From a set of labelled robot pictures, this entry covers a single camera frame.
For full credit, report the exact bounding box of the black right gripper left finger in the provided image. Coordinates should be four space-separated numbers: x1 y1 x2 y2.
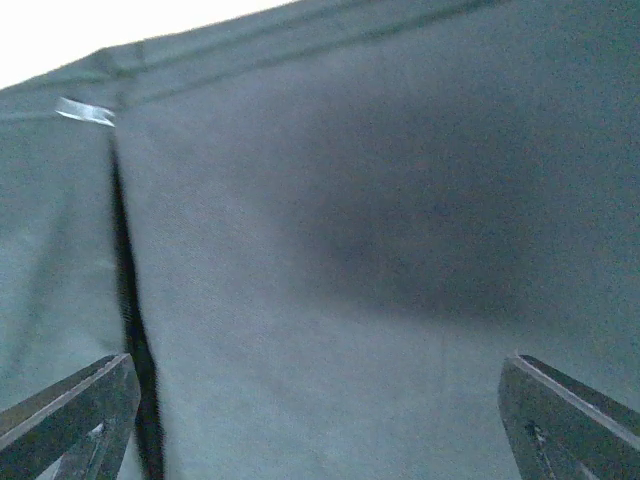
1 354 141 479

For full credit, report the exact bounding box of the black student backpack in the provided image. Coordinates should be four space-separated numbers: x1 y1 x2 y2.
1 1 639 479

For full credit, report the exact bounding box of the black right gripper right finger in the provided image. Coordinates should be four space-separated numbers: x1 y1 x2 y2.
498 355 639 479

